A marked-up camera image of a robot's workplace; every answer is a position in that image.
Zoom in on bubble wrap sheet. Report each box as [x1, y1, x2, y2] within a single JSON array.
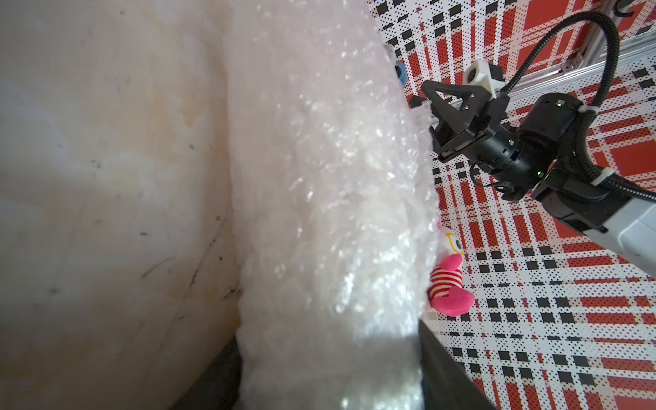
[[225, 1, 437, 409]]

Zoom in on pink owl plush toy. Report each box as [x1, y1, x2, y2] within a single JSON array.
[[427, 222, 474, 317]]

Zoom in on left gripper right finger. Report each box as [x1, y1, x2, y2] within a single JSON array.
[[419, 320, 496, 409]]

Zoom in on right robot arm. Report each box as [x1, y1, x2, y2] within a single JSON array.
[[410, 11, 655, 274]]

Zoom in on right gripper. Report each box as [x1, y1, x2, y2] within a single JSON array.
[[409, 80, 528, 174]]

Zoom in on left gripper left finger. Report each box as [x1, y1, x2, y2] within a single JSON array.
[[171, 338, 243, 409]]

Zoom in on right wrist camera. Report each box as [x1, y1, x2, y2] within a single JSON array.
[[463, 60, 506, 98]]

